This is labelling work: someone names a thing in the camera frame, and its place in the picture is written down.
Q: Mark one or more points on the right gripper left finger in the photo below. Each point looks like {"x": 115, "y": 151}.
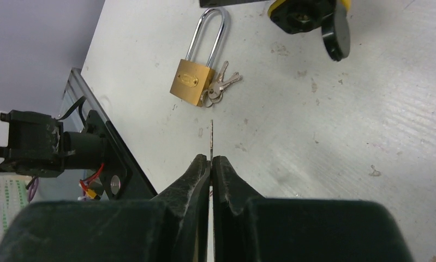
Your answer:
{"x": 187, "y": 200}

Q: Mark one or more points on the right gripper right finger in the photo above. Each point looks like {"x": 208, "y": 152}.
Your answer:
{"x": 230, "y": 196}

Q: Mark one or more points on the yellow black padlock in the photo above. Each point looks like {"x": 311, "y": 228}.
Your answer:
{"x": 303, "y": 16}

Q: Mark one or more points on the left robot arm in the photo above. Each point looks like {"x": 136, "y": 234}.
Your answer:
{"x": 223, "y": 3}

